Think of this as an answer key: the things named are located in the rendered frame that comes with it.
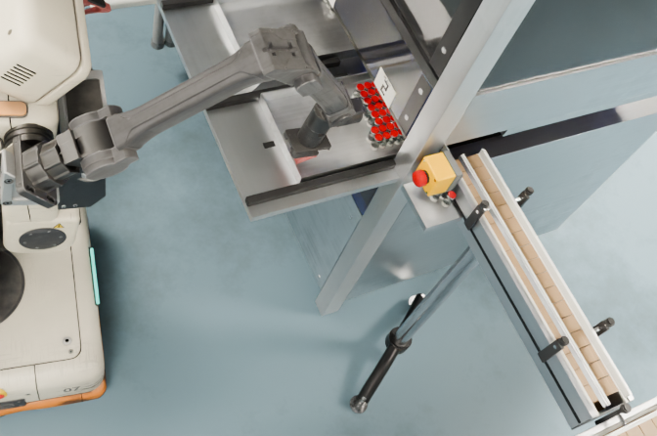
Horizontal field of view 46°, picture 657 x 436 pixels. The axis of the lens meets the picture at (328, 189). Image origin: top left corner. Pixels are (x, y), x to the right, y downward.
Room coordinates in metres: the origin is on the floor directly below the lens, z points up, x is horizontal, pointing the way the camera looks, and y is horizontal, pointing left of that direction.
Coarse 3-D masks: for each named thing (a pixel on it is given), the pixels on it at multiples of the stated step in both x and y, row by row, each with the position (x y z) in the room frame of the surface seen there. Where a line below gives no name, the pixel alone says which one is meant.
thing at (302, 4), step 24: (216, 0) 1.44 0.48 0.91; (240, 0) 1.51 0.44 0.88; (264, 0) 1.55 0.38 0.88; (288, 0) 1.59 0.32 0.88; (312, 0) 1.63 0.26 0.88; (240, 24) 1.43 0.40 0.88; (264, 24) 1.46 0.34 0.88; (312, 24) 1.54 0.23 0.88; (336, 24) 1.58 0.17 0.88; (336, 48) 1.50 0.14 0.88
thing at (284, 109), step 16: (352, 80) 1.40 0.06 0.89; (368, 80) 1.44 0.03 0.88; (272, 96) 1.24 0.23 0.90; (288, 96) 1.27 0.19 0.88; (272, 112) 1.20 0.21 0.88; (288, 112) 1.22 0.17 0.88; (304, 112) 1.24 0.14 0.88; (272, 128) 1.15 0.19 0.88; (288, 128) 1.18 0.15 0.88; (336, 128) 1.24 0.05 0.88; (352, 128) 1.26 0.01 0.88; (368, 128) 1.28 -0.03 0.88; (288, 144) 1.13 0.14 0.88; (336, 144) 1.19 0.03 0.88; (352, 144) 1.21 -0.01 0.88; (368, 144) 1.24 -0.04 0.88; (400, 144) 1.28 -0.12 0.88; (288, 160) 1.08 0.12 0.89; (320, 160) 1.13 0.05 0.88; (336, 160) 1.15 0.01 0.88; (352, 160) 1.17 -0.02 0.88; (368, 160) 1.16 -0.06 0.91; (384, 160) 1.20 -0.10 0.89; (304, 176) 1.04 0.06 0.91; (320, 176) 1.07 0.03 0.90
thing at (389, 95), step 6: (378, 72) 1.34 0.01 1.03; (378, 78) 1.33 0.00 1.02; (384, 78) 1.32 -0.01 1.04; (378, 84) 1.32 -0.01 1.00; (384, 84) 1.31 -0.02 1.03; (390, 84) 1.30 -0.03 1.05; (378, 90) 1.32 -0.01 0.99; (384, 90) 1.30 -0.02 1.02; (390, 90) 1.29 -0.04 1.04; (384, 96) 1.30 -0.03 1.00; (390, 96) 1.29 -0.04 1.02; (390, 102) 1.28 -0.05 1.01
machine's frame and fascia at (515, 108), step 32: (384, 0) 1.39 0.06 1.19; (608, 64) 1.50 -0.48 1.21; (640, 64) 1.59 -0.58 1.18; (480, 96) 1.23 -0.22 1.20; (512, 96) 1.31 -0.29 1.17; (544, 96) 1.39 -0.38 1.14; (576, 96) 1.48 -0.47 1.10; (608, 96) 1.58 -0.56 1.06; (640, 96) 1.68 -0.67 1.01; (480, 128) 1.28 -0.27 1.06; (512, 128) 1.37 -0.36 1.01
